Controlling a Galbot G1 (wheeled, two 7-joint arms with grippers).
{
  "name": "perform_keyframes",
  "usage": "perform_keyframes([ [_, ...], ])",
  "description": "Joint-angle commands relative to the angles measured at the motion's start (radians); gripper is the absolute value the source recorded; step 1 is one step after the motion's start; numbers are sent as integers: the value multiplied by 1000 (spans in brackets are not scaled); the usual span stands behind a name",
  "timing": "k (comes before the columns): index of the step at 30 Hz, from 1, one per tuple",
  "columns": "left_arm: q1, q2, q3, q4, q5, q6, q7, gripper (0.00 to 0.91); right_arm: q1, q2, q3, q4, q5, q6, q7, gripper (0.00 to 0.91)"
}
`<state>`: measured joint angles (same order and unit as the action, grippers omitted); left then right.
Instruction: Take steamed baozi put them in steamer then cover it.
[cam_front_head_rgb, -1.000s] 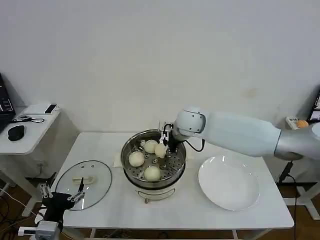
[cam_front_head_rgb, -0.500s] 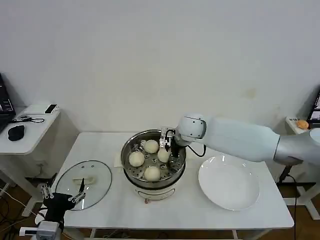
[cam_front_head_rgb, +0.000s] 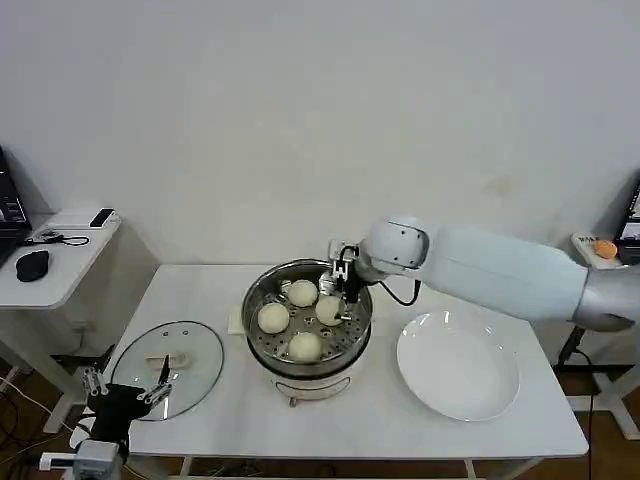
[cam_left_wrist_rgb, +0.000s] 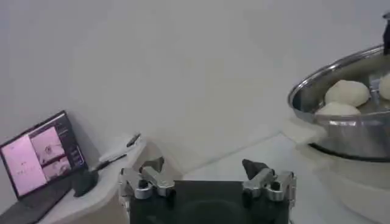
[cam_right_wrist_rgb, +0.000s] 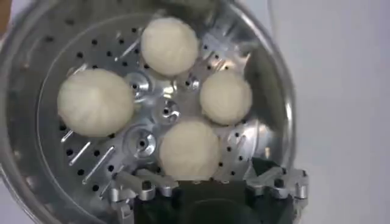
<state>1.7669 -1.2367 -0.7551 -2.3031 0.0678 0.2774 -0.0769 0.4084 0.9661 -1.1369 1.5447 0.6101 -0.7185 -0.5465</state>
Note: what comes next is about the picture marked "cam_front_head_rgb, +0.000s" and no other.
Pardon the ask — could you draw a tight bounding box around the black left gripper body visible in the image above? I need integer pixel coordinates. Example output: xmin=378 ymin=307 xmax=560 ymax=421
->
xmin=87 ymin=384 xmax=154 ymax=441

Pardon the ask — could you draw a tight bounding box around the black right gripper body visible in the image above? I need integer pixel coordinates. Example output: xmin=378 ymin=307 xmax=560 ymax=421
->
xmin=333 ymin=245 xmax=361 ymax=304

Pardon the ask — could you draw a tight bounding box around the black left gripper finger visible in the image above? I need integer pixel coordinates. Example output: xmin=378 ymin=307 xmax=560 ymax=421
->
xmin=137 ymin=353 xmax=174 ymax=404
xmin=82 ymin=367 xmax=110 ymax=396

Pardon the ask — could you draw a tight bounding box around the white steamed bun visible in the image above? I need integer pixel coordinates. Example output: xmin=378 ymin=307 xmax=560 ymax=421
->
xmin=288 ymin=279 xmax=318 ymax=308
xmin=288 ymin=331 xmax=323 ymax=364
xmin=314 ymin=295 xmax=347 ymax=327
xmin=257 ymin=302 xmax=291 ymax=334

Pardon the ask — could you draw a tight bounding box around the round glass lid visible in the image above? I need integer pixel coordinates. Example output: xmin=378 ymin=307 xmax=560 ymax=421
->
xmin=110 ymin=320 xmax=225 ymax=423

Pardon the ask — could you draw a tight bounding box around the steel perforated steamer basket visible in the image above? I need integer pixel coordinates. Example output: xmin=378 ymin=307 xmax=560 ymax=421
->
xmin=241 ymin=257 xmax=374 ymax=371

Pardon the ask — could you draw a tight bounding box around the white electric cooker base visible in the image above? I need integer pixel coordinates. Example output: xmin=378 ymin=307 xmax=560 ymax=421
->
xmin=248 ymin=329 xmax=372 ymax=409

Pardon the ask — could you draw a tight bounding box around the white desk with mouse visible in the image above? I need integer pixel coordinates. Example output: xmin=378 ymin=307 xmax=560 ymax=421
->
xmin=0 ymin=207 xmax=122 ymax=436

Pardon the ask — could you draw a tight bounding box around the white table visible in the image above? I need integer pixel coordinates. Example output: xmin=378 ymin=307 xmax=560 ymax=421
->
xmin=68 ymin=264 xmax=590 ymax=480

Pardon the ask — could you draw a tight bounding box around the white round plate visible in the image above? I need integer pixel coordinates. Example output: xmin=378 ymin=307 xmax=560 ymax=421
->
xmin=396 ymin=310 xmax=521 ymax=422

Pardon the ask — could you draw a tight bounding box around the black computer mouse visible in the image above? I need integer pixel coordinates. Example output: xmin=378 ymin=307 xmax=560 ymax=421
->
xmin=15 ymin=250 xmax=52 ymax=283

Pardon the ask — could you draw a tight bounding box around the black laptop beside mouse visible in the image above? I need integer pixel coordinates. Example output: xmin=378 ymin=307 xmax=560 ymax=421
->
xmin=0 ymin=145 xmax=34 ymax=267

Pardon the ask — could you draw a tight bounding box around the white desk with orange ball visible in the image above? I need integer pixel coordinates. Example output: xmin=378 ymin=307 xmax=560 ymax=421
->
xmin=552 ymin=232 xmax=640 ymax=442

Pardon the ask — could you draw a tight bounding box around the black laptop beside orange ball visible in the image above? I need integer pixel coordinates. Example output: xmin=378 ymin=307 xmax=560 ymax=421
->
xmin=613 ymin=171 xmax=640 ymax=266

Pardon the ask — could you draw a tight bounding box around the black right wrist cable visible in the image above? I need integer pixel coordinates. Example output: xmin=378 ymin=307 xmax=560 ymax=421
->
xmin=372 ymin=278 xmax=422 ymax=307

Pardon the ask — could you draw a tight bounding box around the white floor cable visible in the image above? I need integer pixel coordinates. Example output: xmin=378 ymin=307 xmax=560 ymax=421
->
xmin=0 ymin=372 xmax=76 ymax=436

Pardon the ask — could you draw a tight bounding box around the thin black desk cable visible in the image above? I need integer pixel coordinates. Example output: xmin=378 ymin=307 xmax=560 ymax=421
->
xmin=22 ymin=230 xmax=91 ymax=248

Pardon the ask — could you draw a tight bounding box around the black cable with adapter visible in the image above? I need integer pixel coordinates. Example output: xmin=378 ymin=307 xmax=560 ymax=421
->
xmin=556 ymin=324 xmax=599 ymax=480

